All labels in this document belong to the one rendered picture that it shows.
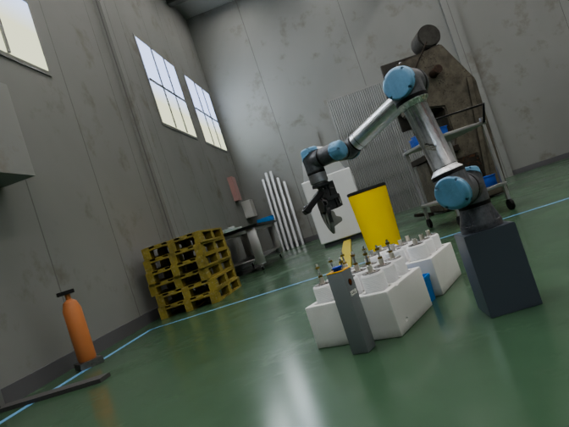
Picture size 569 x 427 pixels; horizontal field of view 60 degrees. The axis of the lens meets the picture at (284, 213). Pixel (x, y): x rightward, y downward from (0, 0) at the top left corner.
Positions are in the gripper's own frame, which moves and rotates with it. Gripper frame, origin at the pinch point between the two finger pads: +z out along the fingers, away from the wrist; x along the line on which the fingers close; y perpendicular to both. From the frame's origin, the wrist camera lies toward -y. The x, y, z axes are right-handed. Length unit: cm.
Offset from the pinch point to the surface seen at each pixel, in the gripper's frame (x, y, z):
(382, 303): -14.1, 4.5, 32.1
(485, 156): 417, 413, -14
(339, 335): 3.5, -10.4, 41.4
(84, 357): 211, -140, 33
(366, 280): -8.5, 3.8, 22.3
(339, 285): -16.6, -10.4, 19.5
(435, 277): 18, 48, 37
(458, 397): -79, -12, 46
